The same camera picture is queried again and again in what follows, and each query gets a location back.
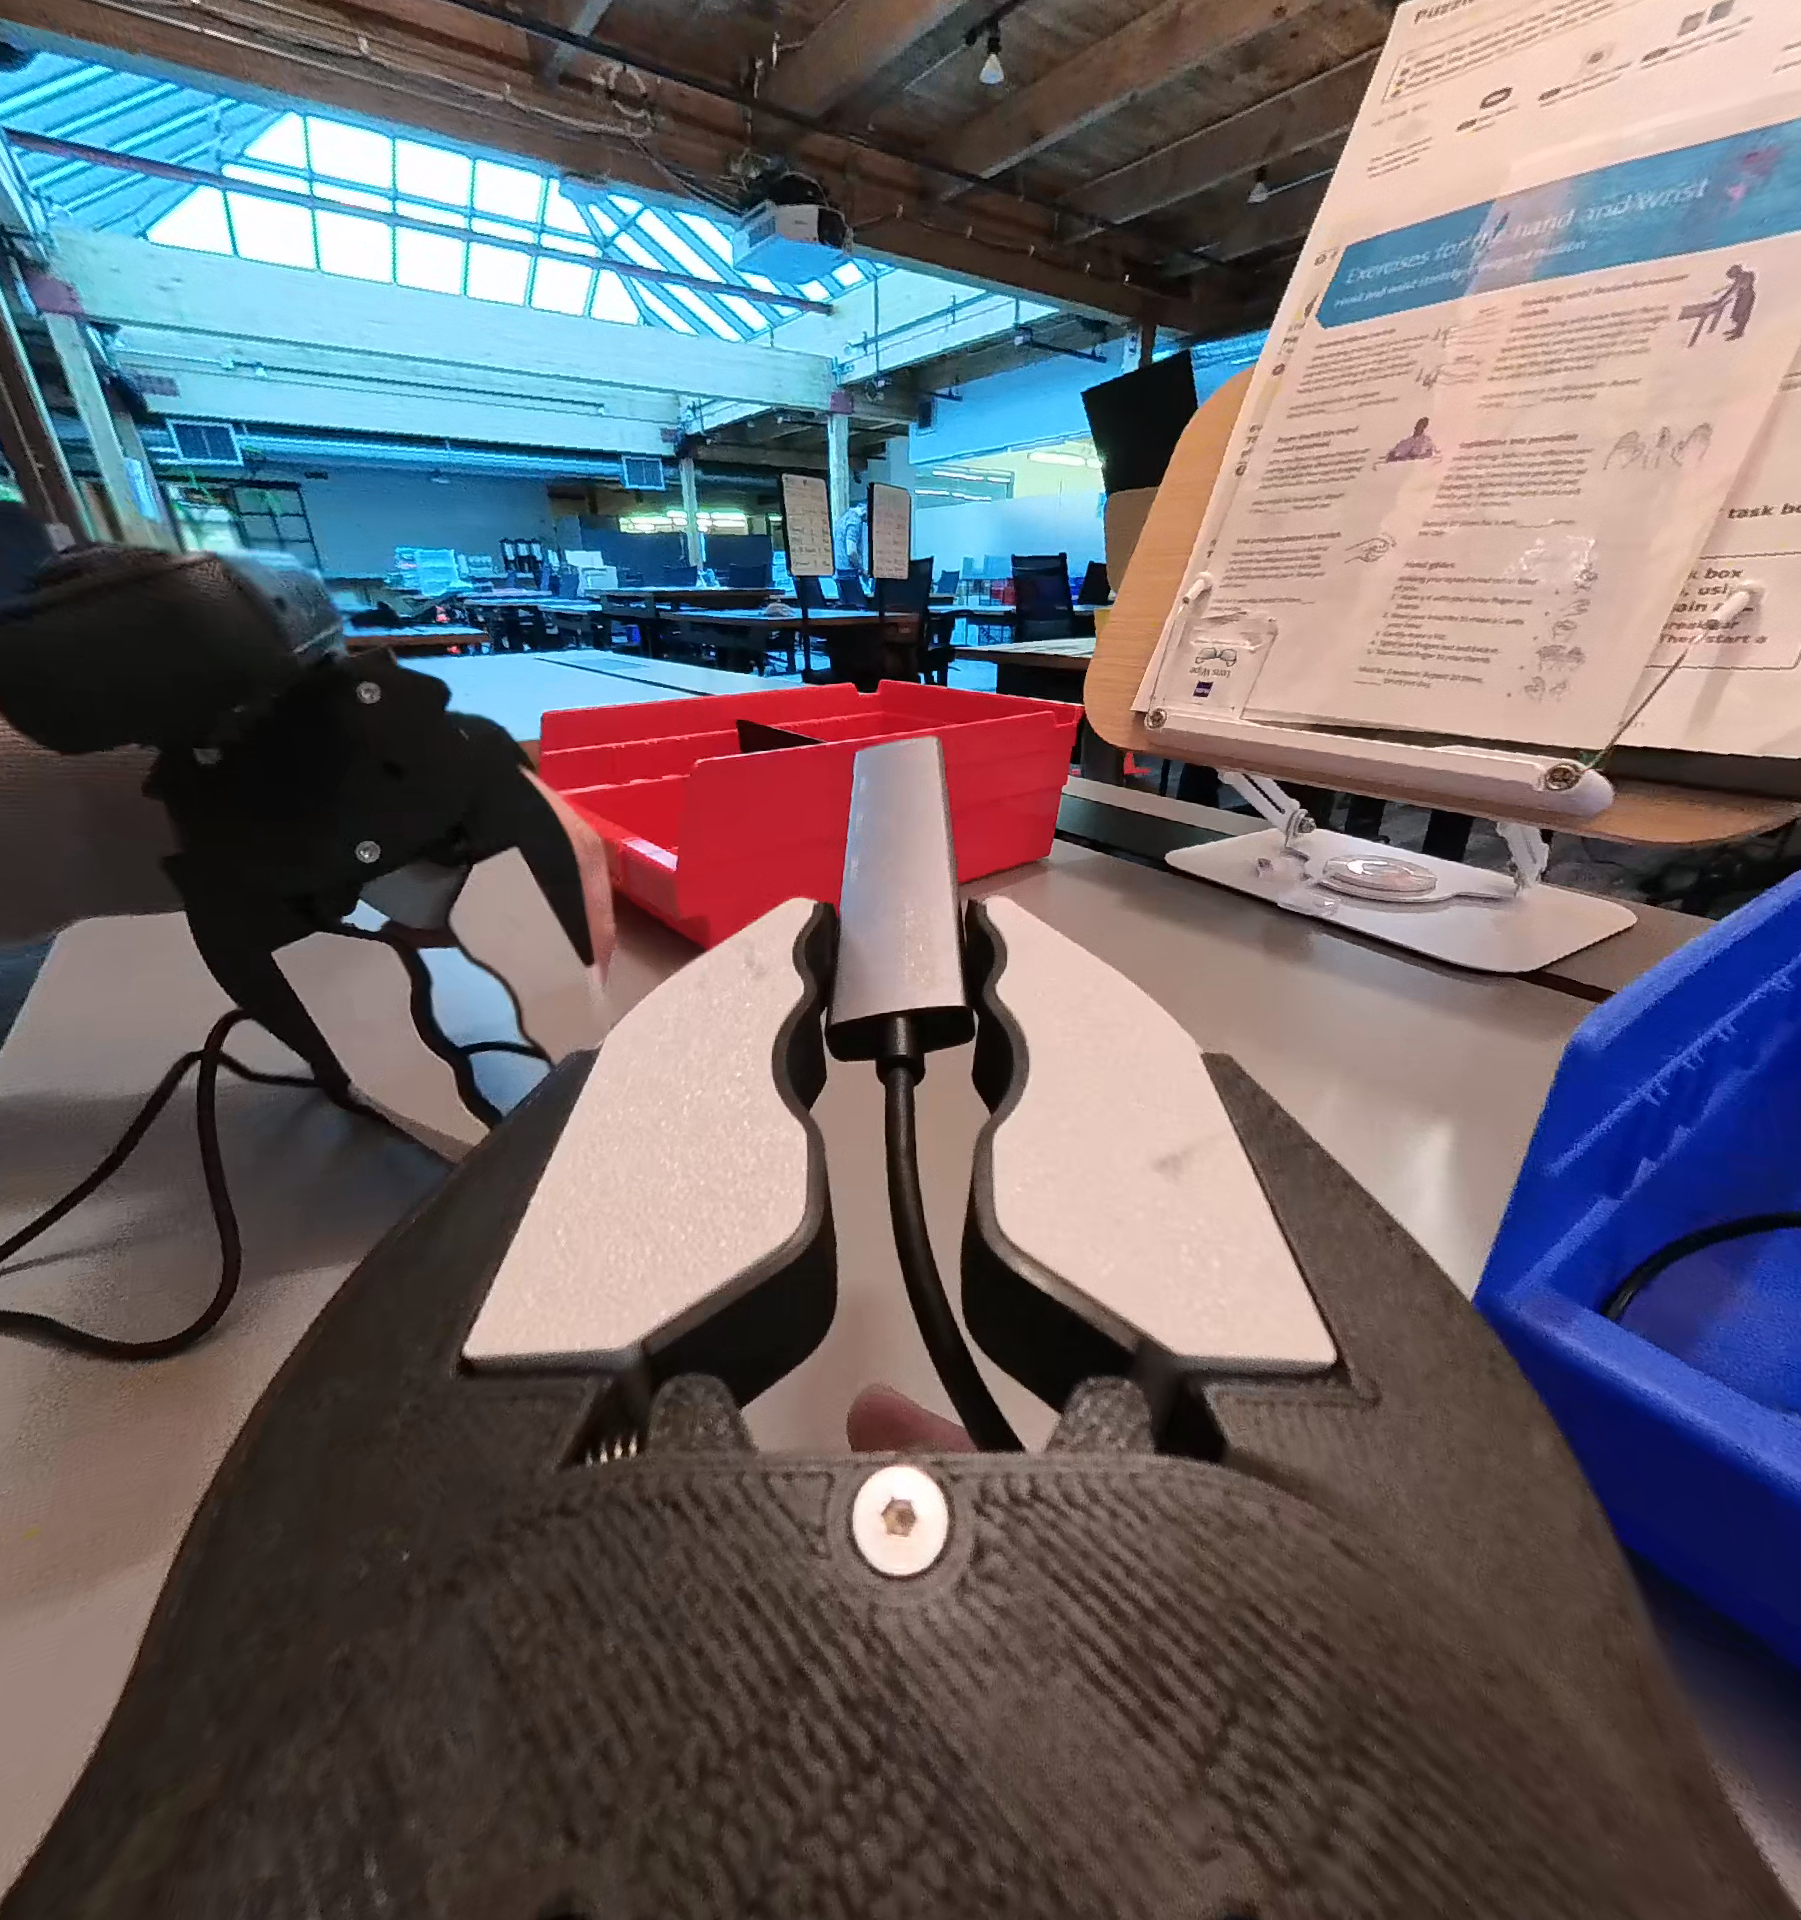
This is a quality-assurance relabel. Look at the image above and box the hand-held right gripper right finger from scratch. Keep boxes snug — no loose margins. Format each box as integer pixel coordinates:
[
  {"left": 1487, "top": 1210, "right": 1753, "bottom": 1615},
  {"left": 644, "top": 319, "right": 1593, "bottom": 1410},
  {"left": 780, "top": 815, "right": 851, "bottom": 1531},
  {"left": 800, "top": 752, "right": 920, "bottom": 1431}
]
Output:
[{"left": 963, "top": 894, "right": 1339, "bottom": 1419}]

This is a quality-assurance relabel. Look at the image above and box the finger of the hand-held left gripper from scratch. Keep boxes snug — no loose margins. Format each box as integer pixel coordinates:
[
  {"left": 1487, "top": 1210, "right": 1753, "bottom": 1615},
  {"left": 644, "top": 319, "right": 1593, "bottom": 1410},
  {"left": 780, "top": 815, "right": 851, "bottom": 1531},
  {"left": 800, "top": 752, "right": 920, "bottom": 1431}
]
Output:
[
  {"left": 376, "top": 736, "right": 616, "bottom": 1126},
  {"left": 181, "top": 886, "right": 362, "bottom": 1112}
]

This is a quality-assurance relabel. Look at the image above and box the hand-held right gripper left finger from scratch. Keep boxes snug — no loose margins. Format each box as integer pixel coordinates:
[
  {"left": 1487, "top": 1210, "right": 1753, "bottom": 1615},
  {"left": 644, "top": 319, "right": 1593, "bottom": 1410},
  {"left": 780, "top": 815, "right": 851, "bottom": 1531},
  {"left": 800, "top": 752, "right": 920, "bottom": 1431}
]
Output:
[{"left": 461, "top": 898, "right": 841, "bottom": 1414}]

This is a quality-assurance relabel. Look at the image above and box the black USB cable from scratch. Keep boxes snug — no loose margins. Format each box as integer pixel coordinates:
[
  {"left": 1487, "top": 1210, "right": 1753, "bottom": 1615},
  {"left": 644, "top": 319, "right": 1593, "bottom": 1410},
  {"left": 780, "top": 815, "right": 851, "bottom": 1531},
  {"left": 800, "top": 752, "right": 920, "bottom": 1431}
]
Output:
[{"left": 0, "top": 1009, "right": 392, "bottom": 1361}]

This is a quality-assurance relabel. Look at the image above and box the grey USB hub with cable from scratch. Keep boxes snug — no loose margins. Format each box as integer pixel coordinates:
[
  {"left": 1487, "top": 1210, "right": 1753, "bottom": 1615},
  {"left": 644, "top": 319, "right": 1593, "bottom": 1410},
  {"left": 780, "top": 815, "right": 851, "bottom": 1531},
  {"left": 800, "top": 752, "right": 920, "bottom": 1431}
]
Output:
[{"left": 824, "top": 738, "right": 1028, "bottom": 1454}]

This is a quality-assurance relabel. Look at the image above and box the person's left forearm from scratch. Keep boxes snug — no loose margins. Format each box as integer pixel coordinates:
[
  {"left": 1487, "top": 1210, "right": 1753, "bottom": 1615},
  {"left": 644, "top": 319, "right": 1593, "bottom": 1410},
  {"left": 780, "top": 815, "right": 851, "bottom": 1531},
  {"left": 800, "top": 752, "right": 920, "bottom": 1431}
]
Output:
[{"left": 0, "top": 629, "right": 188, "bottom": 962}]

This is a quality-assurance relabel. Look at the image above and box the person's left hand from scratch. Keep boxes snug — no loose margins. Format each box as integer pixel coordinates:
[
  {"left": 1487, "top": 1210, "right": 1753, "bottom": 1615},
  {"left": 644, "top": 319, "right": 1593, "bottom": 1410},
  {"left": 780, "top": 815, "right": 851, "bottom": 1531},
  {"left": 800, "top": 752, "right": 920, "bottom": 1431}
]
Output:
[{"left": 0, "top": 495, "right": 346, "bottom": 752}]

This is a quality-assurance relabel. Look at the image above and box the red plastic divided bin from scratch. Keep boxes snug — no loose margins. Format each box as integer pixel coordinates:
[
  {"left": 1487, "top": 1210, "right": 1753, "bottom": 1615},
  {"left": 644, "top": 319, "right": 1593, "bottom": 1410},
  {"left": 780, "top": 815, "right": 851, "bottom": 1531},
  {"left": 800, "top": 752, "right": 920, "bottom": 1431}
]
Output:
[{"left": 537, "top": 678, "right": 1084, "bottom": 950}]

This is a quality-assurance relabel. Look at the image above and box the wooden book stand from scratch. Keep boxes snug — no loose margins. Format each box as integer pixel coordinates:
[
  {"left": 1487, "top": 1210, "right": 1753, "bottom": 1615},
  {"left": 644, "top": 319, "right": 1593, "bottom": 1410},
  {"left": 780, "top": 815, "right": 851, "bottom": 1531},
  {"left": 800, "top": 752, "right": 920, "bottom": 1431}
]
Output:
[{"left": 1081, "top": 368, "right": 1801, "bottom": 976}]

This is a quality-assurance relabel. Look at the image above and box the blue plastic bin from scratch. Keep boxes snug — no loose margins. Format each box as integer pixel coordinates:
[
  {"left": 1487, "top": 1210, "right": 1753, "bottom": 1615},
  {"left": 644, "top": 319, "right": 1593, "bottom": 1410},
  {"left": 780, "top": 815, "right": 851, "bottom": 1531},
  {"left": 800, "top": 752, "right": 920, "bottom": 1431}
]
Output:
[{"left": 1473, "top": 832, "right": 1801, "bottom": 1704}]

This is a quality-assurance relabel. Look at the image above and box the ceiling projector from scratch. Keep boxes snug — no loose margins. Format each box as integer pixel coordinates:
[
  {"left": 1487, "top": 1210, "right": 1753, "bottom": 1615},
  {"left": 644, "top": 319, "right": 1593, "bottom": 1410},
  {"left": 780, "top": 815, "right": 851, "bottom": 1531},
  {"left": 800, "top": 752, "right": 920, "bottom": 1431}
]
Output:
[{"left": 731, "top": 173, "right": 854, "bottom": 288}]

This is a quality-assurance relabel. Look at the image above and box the blue header printed sheet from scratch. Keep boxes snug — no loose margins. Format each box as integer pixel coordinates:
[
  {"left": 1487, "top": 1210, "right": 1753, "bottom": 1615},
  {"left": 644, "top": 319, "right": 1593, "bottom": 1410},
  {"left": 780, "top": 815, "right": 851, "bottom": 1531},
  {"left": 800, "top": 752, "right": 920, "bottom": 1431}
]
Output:
[{"left": 1134, "top": 113, "right": 1801, "bottom": 752}]

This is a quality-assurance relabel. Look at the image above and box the white instruction sheet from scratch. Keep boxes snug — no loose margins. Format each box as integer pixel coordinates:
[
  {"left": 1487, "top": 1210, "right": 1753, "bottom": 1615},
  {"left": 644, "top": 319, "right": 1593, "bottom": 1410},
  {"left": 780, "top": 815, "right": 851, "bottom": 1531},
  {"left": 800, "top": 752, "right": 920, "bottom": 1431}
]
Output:
[{"left": 1350, "top": 0, "right": 1801, "bottom": 758}]

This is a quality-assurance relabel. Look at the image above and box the thin black cable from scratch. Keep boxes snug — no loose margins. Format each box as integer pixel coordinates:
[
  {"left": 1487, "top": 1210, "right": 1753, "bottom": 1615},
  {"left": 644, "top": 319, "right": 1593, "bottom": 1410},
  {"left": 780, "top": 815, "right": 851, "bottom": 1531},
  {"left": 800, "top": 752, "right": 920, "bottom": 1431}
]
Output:
[{"left": 1606, "top": 1194, "right": 1801, "bottom": 1322}]

